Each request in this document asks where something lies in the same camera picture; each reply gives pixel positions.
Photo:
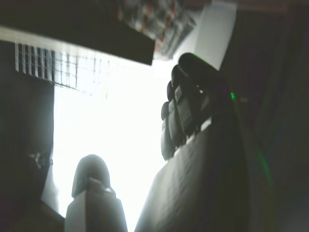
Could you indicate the beige paperback book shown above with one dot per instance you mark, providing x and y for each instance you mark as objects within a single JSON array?
[{"x": 72, "y": 29}]

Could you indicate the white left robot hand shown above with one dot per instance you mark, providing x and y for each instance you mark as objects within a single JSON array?
[{"x": 205, "y": 181}]

